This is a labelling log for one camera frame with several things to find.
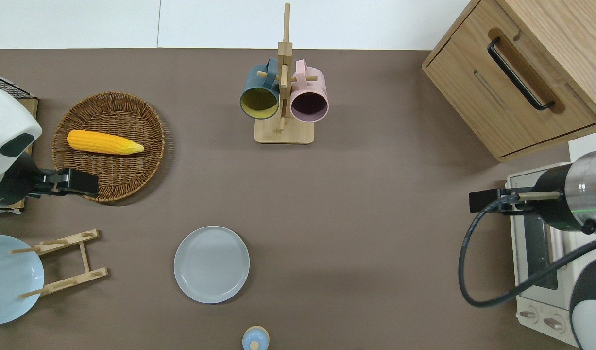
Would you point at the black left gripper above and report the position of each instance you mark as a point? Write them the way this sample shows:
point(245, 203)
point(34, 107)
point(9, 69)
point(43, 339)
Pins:
point(81, 183)

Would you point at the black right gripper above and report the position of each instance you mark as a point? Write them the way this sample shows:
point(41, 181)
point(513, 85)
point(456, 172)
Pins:
point(482, 201)

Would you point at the gray plate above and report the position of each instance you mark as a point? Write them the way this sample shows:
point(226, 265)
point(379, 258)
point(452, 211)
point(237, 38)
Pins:
point(212, 265)

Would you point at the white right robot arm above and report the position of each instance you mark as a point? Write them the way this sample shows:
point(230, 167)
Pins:
point(587, 184)

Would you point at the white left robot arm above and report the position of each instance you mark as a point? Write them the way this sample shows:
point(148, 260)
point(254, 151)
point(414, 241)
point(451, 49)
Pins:
point(8, 126)

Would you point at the wooden plate rack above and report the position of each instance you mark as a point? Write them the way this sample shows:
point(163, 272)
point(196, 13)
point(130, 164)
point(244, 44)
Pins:
point(86, 257)

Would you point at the light blue plate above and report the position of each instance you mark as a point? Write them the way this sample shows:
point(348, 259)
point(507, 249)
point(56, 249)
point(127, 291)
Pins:
point(6, 287)

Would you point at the round wicker basket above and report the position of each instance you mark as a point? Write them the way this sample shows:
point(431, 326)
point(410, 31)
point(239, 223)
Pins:
point(118, 175)

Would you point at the yellow corn cob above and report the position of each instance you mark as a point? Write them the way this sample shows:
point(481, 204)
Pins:
point(101, 142)

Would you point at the white toaster oven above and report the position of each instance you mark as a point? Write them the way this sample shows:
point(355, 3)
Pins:
point(531, 291)

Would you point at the wooden cabinet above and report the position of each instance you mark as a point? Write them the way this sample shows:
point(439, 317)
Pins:
point(472, 92)

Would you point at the dark teal mug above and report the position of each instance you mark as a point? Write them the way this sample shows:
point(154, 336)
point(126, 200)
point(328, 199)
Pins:
point(256, 82)

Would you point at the pink mug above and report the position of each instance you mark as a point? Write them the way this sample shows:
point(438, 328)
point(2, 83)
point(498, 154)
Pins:
point(311, 87)

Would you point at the wooden mug rack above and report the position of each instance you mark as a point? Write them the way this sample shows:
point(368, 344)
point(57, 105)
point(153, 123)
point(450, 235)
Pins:
point(284, 132)

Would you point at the small blue bottle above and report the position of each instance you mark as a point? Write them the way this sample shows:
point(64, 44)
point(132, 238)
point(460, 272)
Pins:
point(255, 338)

